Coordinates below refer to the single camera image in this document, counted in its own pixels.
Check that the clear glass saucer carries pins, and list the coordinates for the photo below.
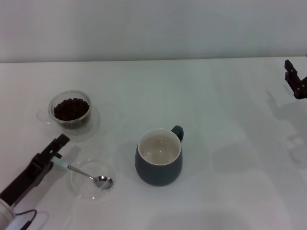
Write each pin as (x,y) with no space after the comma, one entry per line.
(94,127)

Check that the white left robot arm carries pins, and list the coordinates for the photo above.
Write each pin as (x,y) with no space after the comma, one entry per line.
(6,213)

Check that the dark grey ceramic mug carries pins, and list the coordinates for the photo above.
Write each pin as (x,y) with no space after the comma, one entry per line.
(156,175)

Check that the small clear glass dish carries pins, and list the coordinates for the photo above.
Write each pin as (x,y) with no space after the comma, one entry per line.
(81,189)

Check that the coffee beans pile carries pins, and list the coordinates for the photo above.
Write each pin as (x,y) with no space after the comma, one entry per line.
(71,109)

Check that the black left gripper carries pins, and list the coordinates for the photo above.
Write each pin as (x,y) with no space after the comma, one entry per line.
(19,184)

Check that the glass bowl of coffee beans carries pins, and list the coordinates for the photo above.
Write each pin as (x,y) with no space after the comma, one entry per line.
(72,124)

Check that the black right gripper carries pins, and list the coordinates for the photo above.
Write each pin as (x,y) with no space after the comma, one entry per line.
(305,88)

